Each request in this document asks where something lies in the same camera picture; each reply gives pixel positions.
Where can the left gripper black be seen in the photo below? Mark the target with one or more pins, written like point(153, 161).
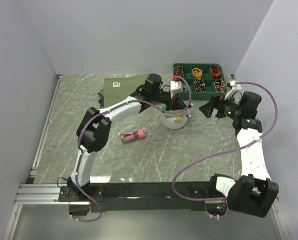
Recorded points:
point(174, 102)

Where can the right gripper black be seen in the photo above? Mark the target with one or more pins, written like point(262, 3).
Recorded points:
point(217, 102)

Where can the white round pen holder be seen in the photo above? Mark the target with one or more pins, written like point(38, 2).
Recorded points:
point(167, 119)

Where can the pink pencil case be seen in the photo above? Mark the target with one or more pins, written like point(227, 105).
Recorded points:
point(127, 137)

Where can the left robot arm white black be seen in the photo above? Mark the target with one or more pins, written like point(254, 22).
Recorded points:
point(94, 129)

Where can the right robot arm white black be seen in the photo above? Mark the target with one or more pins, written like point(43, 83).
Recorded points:
point(254, 192)

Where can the green compartment tray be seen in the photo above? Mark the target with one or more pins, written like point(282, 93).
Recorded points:
point(204, 79)

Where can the folded green t-shirt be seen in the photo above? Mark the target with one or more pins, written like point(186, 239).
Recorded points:
point(118, 88)

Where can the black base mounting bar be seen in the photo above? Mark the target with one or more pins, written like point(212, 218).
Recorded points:
point(141, 196)

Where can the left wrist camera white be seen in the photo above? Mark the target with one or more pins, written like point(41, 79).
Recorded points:
point(176, 85)

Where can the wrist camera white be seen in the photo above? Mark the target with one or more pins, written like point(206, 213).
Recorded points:
point(176, 85)
point(233, 88)

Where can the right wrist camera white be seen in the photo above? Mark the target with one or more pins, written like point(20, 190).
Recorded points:
point(233, 88)

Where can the aluminium rail frame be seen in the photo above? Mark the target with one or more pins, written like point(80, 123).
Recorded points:
point(47, 194)

